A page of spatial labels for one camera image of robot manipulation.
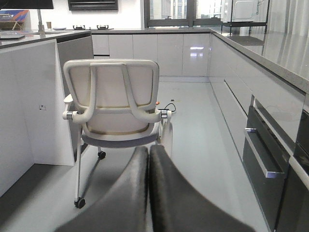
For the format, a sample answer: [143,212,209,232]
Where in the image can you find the paper cup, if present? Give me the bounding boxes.
[46,22,52,30]

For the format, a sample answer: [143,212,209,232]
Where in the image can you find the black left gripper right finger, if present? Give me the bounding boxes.
[149,145,254,232]

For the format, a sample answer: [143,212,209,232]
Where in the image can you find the silver kitchen faucet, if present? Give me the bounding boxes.
[37,9,45,37]

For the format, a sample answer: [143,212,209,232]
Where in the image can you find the kitchen island counter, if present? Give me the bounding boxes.
[0,30,93,193]

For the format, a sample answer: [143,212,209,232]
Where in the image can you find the white microwave oven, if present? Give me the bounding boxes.
[221,0,264,22]

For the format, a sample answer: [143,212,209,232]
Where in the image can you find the black metal rack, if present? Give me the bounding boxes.
[221,0,270,34]

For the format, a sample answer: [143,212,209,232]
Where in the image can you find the white office chair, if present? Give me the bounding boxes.
[62,59,174,209]

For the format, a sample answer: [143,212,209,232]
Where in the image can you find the black range hood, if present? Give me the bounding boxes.
[68,0,118,11]

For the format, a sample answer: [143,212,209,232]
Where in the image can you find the grey kitchen counter cabinets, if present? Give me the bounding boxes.
[92,29,309,155]

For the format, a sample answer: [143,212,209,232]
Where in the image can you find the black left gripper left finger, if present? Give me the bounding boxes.
[56,146,148,232]

